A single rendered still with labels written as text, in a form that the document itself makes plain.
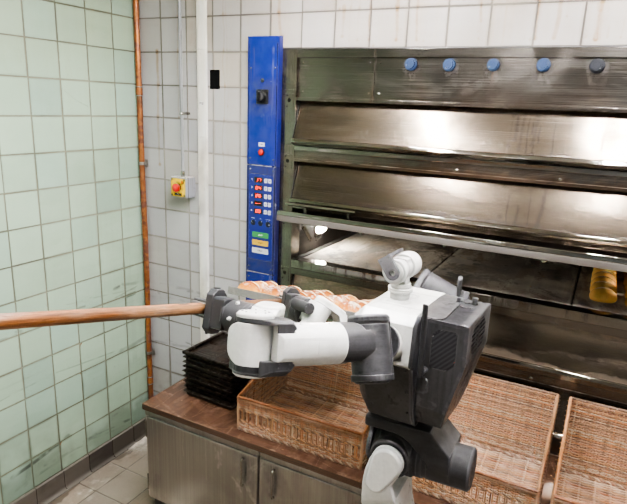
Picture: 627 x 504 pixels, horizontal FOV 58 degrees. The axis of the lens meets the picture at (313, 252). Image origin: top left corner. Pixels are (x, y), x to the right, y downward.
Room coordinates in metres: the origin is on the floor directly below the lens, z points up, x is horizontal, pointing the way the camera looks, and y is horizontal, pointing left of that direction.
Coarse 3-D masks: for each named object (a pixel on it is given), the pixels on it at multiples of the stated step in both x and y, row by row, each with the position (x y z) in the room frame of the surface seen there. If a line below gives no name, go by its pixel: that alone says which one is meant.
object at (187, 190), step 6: (174, 180) 2.73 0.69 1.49; (180, 180) 2.71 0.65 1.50; (186, 180) 2.70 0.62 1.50; (192, 180) 2.74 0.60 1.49; (180, 186) 2.71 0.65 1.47; (186, 186) 2.70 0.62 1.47; (192, 186) 2.74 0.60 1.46; (174, 192) 2.73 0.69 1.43; (180, 192) 2.71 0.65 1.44; (186, 192) 2.70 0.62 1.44; (192, 192) 2.74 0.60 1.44
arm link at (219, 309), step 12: (216, 288) 1.44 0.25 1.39; (216, 300) 1.39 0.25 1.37; (228, 300) 1.39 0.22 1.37; (240, 300) 1.38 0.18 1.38; (204, 312) 1.40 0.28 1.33; (216, 312) 1.38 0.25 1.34; (228, 312) 1.34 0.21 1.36; (204, 324) 1.39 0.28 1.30; (216, 324) 1.37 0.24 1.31; (228, 324) 1.33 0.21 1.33
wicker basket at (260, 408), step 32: (256, 384) 2.16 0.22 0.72; (288, 384) 2.39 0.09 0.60; (320, 384) 2.33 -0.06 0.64; (352, 384) 2.27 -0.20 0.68; (256, 416) 2.00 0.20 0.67; (288, 416) 1.94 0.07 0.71; (320, 416) 2.15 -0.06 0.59; (352, 416) 2.15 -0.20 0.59; (320, 448) 1.88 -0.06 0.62; (352, 448) 1.92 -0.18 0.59
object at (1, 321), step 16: (176, 304) 1.34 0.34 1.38; (192, 304) 1.39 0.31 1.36; (0, 320) 0.92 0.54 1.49; (16, 320) 0.94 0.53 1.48; (32, 320) 0.97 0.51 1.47; (48, 320) 1.00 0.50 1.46; (64, 320) 1.03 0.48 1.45; (80, 320) 1.07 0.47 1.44; (96, 320) 1.10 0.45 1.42; (112, 320) 1.15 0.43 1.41
